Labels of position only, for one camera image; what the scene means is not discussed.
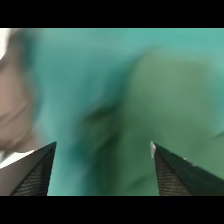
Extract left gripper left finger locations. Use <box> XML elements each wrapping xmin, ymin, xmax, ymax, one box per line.
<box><xmin>0</xmin><ymin>141</ymin><xmax>57</xmax><ymax>196</ymax></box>

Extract green T-shirt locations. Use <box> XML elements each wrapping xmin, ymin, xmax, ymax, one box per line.
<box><xmin>116</xmin><ymin>54</ymin><xmax>224</xmax><ymax>196</ymax></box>

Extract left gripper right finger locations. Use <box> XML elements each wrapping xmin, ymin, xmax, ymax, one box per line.
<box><xmin>151</xmin><ymin>142</ymin><xmax>224</xmax><ymax>196</ymax></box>

